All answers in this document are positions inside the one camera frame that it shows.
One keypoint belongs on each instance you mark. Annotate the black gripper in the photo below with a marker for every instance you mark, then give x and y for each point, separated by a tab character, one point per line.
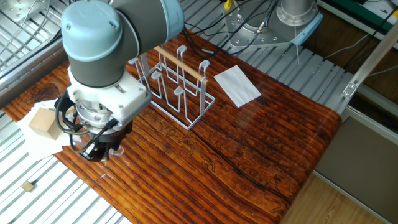
115	137

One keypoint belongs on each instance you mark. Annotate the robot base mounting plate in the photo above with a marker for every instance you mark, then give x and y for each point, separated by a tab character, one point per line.
248	34

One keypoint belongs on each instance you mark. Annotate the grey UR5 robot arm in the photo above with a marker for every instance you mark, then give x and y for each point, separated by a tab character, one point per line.
93	31

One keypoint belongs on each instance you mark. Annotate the white mug drying rack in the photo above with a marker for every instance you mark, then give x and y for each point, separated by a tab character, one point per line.
202	99

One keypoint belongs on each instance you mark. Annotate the crumpled white napkin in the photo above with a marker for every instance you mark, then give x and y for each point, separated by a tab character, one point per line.
40	146

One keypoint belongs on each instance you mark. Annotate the large wooden cube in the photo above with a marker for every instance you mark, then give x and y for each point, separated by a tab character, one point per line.
45	123

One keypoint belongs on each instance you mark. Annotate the tiny wooden cube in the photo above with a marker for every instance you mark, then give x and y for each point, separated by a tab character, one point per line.
28	186

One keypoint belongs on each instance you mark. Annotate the white paper sheet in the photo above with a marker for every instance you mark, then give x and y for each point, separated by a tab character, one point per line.
237	85

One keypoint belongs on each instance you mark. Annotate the yellow plug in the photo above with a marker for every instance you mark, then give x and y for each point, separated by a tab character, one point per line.
228	3

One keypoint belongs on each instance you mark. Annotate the grey flat panel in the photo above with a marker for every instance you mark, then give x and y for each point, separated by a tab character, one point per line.
357	161

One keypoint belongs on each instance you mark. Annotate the aluminium table frame rail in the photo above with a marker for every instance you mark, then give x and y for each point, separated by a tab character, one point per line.
18	77

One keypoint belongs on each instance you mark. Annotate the silver round mount with plate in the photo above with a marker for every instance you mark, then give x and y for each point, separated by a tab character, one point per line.
18	9

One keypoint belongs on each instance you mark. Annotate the aluminium frame post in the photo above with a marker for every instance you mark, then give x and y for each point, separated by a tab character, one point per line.
373	60

